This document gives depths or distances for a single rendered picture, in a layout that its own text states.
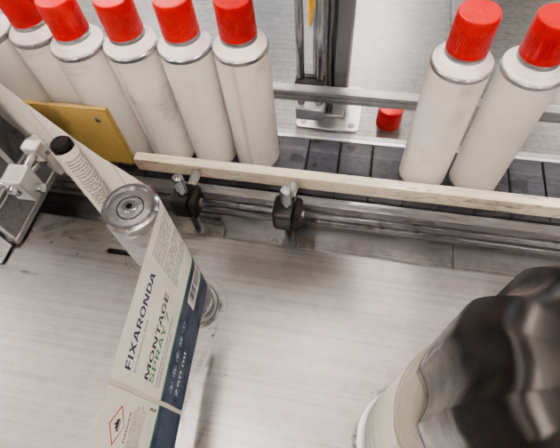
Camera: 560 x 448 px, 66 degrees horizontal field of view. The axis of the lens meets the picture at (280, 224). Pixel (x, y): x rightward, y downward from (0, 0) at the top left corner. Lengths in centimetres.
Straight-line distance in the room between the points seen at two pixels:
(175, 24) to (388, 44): 43
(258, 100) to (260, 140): 6
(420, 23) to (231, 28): 47
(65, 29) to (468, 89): 35
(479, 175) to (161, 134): 34
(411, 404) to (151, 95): 36
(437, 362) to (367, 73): 58
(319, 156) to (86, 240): 29
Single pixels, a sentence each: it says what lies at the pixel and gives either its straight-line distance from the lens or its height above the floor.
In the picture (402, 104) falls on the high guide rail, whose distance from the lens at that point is 49.
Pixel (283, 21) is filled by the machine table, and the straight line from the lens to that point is 81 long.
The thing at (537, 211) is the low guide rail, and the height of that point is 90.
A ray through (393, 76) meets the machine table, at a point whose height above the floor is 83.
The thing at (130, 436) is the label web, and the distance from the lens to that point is 30.
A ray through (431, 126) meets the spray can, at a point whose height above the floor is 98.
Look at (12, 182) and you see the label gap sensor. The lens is 43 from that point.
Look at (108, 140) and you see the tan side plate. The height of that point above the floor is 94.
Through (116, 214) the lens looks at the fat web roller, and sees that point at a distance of 30.
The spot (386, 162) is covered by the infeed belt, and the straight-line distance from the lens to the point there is 53.
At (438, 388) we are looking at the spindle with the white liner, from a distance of 18.
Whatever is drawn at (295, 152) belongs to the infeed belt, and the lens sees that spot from 54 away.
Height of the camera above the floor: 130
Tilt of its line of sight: 60 degrees down
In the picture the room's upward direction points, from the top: 7 degrees counter-clockwise
